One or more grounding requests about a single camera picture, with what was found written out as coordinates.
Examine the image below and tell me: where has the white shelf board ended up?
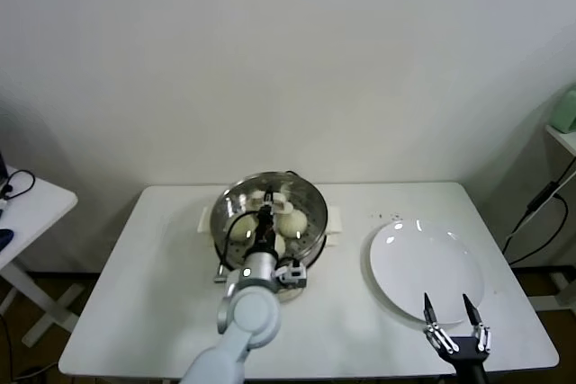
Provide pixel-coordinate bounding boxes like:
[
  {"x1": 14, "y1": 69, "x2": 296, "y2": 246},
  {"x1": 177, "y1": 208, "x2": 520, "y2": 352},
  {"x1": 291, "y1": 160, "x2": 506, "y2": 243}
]
[{"x1": 544, "y1": 125, "x2": 576, "y2": 165}]

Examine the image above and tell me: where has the black power adapter cable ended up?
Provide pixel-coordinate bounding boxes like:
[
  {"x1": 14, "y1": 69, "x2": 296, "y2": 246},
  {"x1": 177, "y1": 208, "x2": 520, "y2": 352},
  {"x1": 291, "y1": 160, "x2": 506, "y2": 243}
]
[{"x1": 501, "y1": 161, "x2": 571, "y2": 268}]

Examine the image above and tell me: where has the cream electric cooking pot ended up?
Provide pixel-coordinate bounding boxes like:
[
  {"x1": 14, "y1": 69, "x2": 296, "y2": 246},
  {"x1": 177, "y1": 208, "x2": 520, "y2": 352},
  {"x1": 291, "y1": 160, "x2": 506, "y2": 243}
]
[{"x1": 214, "y1": 233, "x2": 338, "y2": 305}]

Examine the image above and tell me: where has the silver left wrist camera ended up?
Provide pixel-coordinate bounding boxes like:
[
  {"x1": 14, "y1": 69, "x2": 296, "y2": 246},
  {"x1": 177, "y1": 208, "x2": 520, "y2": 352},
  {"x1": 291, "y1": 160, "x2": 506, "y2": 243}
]
[{"x1": 274, "y1": 261, "x2": 310, "y2": 290}]

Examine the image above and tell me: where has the white desk leg base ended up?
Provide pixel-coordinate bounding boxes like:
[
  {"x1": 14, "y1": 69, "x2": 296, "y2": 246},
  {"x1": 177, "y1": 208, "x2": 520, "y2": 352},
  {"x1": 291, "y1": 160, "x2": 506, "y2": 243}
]
[{"x1": 551, "y1": 272, "x2": 576, "y2": 311}]

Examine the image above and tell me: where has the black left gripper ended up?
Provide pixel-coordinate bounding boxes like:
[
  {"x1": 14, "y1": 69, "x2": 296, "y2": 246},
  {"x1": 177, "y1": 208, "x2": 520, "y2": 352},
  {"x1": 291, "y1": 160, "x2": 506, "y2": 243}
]
[{"x1": 250, "y1": 185, "x2": 278, "y2": 255}]

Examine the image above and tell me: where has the large white round plate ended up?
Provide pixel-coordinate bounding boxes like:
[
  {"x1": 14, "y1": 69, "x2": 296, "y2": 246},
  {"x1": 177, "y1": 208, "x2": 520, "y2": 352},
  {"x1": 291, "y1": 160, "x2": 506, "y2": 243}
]
[{"x1": 361, "y1": 219, "x2": 487, "y2": 326}]

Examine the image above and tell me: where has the pale green box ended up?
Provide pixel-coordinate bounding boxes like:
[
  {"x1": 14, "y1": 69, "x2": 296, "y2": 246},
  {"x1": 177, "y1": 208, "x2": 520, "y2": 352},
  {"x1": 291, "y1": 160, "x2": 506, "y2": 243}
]
[{"x1": 552, "y1": 86, "x2": 576, "y2": 134}]

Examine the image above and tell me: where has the round glass pot lid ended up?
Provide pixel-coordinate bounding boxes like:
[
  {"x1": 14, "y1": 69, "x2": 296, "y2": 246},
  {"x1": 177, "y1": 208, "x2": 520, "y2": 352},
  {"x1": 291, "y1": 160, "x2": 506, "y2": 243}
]
[{"x1": 210, "y1": 171, "x2": 329, "y2": 271}]

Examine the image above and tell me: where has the perforated steel steamer basket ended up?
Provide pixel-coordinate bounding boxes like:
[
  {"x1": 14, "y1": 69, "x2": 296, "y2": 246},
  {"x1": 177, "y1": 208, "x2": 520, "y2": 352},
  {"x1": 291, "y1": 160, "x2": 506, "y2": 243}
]
[{"x1": 197, "y1": 171, "x2": 343, "y2": 278}]

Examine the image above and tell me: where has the black looped cable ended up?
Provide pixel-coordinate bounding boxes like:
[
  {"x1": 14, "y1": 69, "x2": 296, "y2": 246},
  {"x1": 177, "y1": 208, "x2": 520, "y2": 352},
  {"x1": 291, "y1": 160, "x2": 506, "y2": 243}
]
[{"x1": 0, "y1": 170, "x2": 36, "y2": 201}]

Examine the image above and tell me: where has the white side table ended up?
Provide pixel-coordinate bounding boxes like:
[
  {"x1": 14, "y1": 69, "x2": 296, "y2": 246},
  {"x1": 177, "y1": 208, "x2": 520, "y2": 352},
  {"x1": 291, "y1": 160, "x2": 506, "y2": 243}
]
[{"x1": 0, "y1": 166, "x2": 86, "y2": 349}]

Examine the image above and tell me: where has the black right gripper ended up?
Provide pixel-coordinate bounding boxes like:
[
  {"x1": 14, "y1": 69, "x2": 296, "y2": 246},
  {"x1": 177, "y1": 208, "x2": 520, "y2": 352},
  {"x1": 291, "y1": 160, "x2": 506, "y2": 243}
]
[{"x1": 422, "y1": 292, "x2": 492, "y2": 374}]

